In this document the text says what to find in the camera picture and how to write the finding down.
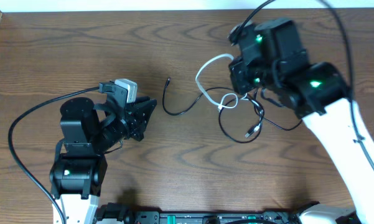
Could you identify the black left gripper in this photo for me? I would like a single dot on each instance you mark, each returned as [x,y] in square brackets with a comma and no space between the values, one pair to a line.
[132,121]

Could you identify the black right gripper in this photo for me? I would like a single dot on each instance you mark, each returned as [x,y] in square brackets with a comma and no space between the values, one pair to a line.
[238,70]

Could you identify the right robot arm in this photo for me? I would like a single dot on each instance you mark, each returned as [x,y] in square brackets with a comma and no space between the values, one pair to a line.
[272,57]

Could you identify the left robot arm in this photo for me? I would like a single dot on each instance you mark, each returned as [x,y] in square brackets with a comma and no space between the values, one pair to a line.
[89,131]

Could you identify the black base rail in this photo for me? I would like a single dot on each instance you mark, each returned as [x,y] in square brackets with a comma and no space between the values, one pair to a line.
[205,217]

